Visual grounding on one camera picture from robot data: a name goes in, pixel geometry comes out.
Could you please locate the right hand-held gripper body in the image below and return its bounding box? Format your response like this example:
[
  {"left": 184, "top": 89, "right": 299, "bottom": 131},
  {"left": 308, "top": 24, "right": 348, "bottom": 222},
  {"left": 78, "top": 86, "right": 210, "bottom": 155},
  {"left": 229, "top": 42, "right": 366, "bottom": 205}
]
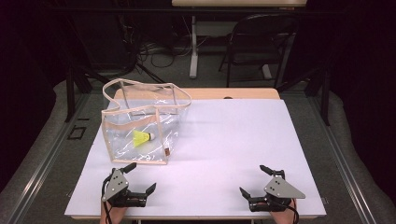
[{"left": 247, "top": 169, "right": 306, "bottom": 214}]

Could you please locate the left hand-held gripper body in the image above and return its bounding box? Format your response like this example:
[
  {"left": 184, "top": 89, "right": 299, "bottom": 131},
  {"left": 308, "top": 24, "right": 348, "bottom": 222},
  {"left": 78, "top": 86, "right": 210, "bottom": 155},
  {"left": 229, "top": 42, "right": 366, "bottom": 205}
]
[{"left": 100, "top": 167, "right": 149, "bottom": 209}]

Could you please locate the clear bag with beige trim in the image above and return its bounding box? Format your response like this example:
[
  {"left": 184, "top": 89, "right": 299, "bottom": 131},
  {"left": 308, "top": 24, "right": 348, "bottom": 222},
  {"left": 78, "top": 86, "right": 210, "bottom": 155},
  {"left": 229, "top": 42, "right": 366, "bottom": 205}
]
[{"left": 101, "top": 77, "right": 192, "bottom": 166}]

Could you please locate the yellow shuttlecock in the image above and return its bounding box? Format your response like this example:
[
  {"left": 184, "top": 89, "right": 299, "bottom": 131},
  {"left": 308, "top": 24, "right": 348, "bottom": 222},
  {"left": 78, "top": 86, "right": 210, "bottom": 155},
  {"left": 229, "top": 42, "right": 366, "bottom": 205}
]
[{"left": 133, "top": 129, "right": 156, "bottom": 148}]

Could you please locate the person's right hand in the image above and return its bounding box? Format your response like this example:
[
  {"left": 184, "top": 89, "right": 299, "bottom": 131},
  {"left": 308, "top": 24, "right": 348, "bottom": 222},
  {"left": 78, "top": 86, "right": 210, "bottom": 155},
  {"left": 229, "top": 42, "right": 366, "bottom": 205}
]
[{"left": 255, "top": 199, "right": 299, "bottom": 224}]

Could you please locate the person's left hand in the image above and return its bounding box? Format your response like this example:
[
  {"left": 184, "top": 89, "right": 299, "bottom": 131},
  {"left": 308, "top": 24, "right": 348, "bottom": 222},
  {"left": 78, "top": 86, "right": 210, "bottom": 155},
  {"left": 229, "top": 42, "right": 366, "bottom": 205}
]
[{"left": 99, "top": 200, "right": 129, "bottom": 224}]

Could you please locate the white board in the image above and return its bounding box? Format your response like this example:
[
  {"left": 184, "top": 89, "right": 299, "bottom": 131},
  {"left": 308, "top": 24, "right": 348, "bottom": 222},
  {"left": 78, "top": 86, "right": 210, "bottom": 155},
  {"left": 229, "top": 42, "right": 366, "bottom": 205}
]
[{"left": 64, "top": 98, "right": 328, "bottom": 219}]

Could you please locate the wooden table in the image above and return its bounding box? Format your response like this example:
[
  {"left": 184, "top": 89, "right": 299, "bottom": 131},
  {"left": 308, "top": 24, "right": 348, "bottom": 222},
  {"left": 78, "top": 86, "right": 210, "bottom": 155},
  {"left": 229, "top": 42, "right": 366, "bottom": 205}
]
[{"left": 64, "top": 87, "right": 328, "bottom": 221}]

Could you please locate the black metal stand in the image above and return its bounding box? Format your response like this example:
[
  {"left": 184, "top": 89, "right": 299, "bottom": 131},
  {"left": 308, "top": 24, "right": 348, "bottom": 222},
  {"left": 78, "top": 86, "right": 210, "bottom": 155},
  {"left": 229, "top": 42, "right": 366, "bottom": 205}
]
[
  {"left": 276, "top": 60, "right": 332, "bottom": 127},
  {"left": 63, "top": 59, "right": 104, "bottom": 123}
]

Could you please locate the black folding chair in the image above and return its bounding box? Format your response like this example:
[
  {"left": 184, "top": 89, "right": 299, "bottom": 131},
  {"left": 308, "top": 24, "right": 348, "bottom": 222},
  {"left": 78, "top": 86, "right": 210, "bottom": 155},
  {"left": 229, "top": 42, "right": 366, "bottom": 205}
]
[{"left": 218, "top": 13, "right": 299, "bottom": 89}]

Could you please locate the white desk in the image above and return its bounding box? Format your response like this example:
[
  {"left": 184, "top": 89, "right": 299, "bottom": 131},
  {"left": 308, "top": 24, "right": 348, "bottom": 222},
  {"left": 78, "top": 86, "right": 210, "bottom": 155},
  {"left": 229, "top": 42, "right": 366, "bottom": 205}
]
[{"left": 171, "top": 0, "right": 308, "bottom": 79}]

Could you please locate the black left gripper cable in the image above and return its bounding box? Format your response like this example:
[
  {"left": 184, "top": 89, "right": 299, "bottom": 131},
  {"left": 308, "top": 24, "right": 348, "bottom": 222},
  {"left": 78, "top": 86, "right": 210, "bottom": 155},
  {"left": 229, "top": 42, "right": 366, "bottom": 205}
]
[{"left": 101, "top": 175, "right": 114, "bottom": 224}]

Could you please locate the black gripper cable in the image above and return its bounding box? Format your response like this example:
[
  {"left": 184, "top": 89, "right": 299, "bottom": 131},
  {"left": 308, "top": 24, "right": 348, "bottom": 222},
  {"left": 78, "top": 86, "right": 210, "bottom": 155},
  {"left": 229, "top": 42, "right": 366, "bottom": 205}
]
[
  {"left": 266, "top": 196, "right": 301, "bottom": 224},
  {"left": 101, "top": 175, "right": 114, "bottom": 224}
]

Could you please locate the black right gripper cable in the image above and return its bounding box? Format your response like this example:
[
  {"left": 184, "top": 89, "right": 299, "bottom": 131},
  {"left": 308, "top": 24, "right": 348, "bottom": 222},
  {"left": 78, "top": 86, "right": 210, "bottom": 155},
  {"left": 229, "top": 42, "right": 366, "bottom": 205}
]
[{"left": 266, "top": 196, "right": 301, "bottom": 224}]

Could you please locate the black floor outlet frame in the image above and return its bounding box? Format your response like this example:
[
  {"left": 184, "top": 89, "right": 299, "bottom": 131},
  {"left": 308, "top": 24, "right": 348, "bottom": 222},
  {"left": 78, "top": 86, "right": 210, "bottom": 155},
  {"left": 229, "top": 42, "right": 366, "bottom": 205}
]
[{"left": 66, "top": 124, "right": 88, "bottom": 141}]

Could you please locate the bundle of floor cables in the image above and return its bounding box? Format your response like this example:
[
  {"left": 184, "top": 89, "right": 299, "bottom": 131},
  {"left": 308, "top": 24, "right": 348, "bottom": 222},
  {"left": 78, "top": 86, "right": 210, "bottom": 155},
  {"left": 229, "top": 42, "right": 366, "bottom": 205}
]
[{"left": 135, "top": 34, "right": 200, "bottom": 70}]

